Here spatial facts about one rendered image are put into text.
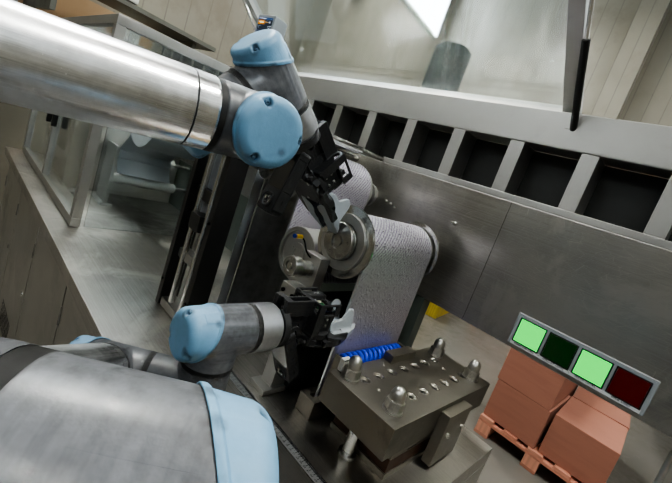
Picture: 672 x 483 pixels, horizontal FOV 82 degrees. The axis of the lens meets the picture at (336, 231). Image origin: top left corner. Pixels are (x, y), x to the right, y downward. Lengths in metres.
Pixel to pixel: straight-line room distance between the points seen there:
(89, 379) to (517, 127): 0.94
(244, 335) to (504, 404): 2.57
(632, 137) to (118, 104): 0.87
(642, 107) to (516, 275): 6.11
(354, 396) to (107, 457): 0.55
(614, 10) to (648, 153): 6.64
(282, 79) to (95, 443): 0.47
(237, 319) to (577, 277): 0.67
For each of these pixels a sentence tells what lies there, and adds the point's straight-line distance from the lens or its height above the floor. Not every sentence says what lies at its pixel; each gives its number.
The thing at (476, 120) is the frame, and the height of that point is 1.60.
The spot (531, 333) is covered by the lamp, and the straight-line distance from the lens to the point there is 0.94.
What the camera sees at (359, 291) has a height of 1.17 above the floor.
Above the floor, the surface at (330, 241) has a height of 1.24.
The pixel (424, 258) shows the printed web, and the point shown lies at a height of 1.25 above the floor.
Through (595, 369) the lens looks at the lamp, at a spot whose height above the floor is 1.19.
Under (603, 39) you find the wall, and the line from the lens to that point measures 7.36.
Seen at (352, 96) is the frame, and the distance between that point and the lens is 1.32.
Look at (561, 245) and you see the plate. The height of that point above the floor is 1.38.
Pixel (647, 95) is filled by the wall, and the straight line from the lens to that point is 7.01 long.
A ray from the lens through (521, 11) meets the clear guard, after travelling 0.95.
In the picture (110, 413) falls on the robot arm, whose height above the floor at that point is 1.25.
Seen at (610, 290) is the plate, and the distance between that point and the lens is 0.91.
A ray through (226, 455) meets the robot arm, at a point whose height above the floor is 1.25.
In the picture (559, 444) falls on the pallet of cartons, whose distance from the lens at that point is 2.99.
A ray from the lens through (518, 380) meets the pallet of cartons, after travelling 2.94.
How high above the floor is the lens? 1.39
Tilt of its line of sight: 9 degrees down
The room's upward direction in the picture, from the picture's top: 19 degrees clockwise
